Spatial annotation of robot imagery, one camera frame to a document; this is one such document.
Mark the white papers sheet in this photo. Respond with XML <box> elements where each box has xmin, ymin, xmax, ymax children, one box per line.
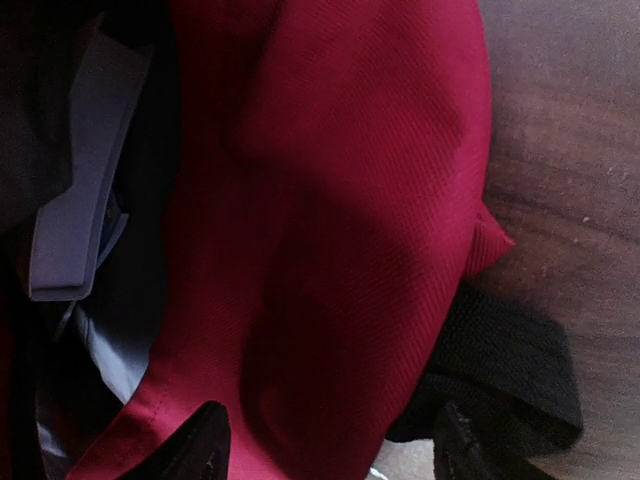
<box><xmin>26</xmin><ymin>31</ymin><xmax>152</xmax><ymax>301</ymax></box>

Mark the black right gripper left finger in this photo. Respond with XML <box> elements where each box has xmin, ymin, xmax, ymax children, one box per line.
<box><xmin>67</xmin><ymin>399</ymin><xmax>232</xmax><ymax>480</ymax></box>

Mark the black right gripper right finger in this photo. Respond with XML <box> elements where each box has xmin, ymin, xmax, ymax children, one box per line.
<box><xmin>434</xmin><ymin>402</ymin><xmax>552</xmax><ymax>480</ymax></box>

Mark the red student backpack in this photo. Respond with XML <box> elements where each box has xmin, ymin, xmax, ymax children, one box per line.
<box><xmin>1</xmin><ymin>1</ymin><xmax>583</xmax><ymax>479</ymax></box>

